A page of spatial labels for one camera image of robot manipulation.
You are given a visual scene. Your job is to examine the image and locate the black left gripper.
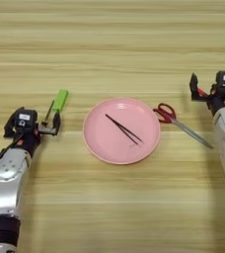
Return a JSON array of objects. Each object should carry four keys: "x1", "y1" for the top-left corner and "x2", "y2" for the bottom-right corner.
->
[{"x1": 3, "y1": 107, "x2": 61, "y2": 156}]

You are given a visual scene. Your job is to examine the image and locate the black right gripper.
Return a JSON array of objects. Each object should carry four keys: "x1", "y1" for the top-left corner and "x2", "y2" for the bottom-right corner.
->
[{"x1": 188, "y1": 72, "x2": 225, "y2": 115}]

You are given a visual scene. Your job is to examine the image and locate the black chopsticks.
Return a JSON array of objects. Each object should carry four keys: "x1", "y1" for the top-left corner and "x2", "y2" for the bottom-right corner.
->
[{"x1": 105, "y1": 113, "x2": 144, "y2": 146}]

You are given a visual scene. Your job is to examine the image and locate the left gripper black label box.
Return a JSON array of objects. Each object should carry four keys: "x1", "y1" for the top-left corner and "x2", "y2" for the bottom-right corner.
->
[{"x1": 14, "y1": 109, "x2": 38, "y2": 132}]

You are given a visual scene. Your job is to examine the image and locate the green rectangular block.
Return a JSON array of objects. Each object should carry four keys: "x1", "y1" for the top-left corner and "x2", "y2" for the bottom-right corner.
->
[{"x1": 52, "y1": 88, "x2": 70, "y2": 113}]

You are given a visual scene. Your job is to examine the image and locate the pink round plate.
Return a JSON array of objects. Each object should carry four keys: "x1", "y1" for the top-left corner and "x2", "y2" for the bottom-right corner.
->
[{"x1": 82, "y1": 96, "x2": 162, "y2": 165}]

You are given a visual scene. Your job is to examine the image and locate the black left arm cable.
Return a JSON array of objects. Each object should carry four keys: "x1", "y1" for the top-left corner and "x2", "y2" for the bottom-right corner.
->
[{"x1": 0, "y1": 139, "x2": 22, "y2": 171}]

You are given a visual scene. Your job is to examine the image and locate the red handled scissors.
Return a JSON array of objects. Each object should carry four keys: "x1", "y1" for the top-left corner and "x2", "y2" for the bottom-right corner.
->
[{"x1": 152, "y1": 103, "x2": 214, "y2": 150}]

